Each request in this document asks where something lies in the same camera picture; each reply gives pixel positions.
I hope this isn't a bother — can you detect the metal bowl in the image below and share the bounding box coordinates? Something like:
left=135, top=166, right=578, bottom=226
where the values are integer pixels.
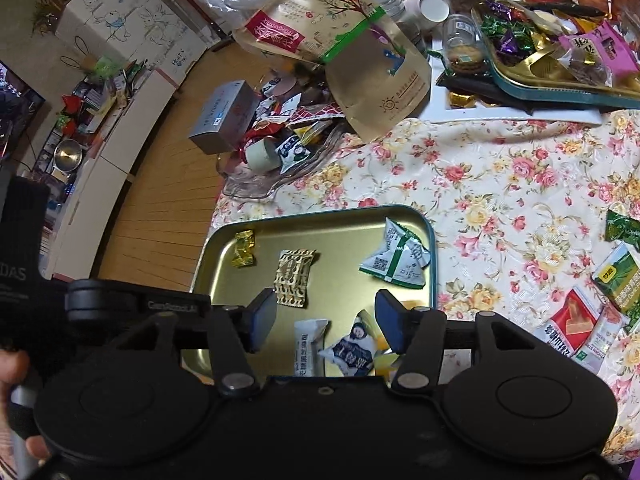
left=52, top=139, right=85, bottom=173

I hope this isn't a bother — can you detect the white flat board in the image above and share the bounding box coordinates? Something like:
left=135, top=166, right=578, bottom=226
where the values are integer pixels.
left=419, top=35, right=603, bottom=126

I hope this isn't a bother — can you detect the gold metal tray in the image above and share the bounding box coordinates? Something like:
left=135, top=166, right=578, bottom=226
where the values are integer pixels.
left=180, top=205, right=438, bottom=378

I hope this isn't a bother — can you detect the clear glass dish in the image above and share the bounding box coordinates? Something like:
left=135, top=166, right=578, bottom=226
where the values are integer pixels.
left=216, top=120, right=361, bottom=203

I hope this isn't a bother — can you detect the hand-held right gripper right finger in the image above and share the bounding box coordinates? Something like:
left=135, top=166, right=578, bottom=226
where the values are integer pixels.
left=375, top=288, right=546, bottom=396

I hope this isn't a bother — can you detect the gold heart patterned snack packet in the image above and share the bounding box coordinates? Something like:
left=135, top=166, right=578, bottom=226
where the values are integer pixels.
left=275, top=249, right=320, bottom=307

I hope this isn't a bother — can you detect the heap of purple green candies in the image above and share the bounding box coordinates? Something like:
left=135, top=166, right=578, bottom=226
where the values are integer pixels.
left=477, top=0, right=543, bottom=61

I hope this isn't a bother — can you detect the red white snack packet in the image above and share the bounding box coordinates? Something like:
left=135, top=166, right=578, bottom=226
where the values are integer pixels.
left=532, top=285, right=598, bottom=358

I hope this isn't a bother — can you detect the heap of household clutter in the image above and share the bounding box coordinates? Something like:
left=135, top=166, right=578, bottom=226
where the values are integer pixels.
left=55, top=55, right=151, bottom=136

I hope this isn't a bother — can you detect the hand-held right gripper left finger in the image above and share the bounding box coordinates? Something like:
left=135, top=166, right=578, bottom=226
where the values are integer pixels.
left=107, top=287, right=278, bottom=396

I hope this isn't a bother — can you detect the blue white milk packet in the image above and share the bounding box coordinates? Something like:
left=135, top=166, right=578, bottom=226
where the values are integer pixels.
left=275, top=132, right=310, bottom=173

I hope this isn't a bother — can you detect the small white cup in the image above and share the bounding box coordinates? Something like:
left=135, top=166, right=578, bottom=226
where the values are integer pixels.
left=243, top=137, right=281, bottom=171

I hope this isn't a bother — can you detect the white box with rabbit drawings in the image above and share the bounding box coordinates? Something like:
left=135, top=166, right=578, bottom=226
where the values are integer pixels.
left=54, top=0, right=208, bottom=86

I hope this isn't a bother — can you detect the pink snack bag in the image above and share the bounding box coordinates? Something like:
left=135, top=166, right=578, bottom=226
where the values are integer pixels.
left=557, top=22, right=640, bottom=88

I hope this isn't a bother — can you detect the green yellow snack packet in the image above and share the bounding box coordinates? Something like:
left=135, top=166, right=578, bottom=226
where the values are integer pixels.
left=591, top=242, right=640, bottom=331

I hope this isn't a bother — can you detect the blue white candy packet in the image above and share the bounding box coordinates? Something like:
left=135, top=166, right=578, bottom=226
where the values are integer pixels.
left=317, top=310, right=377, bottom=377

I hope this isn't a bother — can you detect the white green strip packet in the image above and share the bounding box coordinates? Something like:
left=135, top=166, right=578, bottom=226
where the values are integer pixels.
left=575, top=305, right=631, bottom=376

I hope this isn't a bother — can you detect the gold wrapped candy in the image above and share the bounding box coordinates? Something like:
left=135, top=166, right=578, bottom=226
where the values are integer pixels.
left=231, top=230, right=257, bottom=268

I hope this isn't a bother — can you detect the television screen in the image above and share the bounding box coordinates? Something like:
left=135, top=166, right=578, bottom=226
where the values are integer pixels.
left=0, top=60, right=46, bottom=161

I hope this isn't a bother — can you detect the green white triangular snack packet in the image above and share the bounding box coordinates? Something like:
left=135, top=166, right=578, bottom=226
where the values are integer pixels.
left=359, top=217, right=432, bottom=288

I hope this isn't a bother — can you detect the grey cardboard box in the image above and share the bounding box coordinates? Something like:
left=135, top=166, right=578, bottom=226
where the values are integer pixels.
left=189, top=80, right=261, bottom=155

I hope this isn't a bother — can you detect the white paper cup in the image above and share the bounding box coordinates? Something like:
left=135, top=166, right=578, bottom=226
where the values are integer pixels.
left=405, top=0, right=451, bottom=26

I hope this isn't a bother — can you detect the large teal tin with sweets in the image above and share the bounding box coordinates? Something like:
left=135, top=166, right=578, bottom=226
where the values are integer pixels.
left=472, top=0, right=640, bottom=111

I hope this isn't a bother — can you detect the clear plastic cookie jar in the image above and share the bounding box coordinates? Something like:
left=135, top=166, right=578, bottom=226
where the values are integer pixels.
left=442, top=14, right=488, bottom=76

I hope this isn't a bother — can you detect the grey white snack packet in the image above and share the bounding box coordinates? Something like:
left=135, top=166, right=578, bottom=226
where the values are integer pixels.
left=294, top=319, right=330, bottom=377

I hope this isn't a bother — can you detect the black snack packet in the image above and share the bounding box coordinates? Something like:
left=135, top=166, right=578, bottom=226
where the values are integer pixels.
left=436, top=72, right=541, bottom=113

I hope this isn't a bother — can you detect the dark green candy wrapper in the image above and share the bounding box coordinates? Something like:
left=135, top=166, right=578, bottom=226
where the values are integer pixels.
left=604, top=208, right=640, bottom=248

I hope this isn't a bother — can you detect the white low cabinet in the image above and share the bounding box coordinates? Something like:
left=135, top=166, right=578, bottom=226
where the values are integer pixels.
left=40, top=67, right=208, bottom=281

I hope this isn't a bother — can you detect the person's left hand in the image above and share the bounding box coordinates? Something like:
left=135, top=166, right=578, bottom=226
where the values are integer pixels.
left=0, top=350, right=51, bottom=463

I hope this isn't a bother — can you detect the kraft pouch red label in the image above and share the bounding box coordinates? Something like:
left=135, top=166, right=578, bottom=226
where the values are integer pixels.
left=231, top=0, right=388, bottom=63

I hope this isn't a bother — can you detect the yellow silver snack packet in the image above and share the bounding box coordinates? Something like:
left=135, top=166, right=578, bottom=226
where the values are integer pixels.
left=372, top=301, right=431, bottom=373

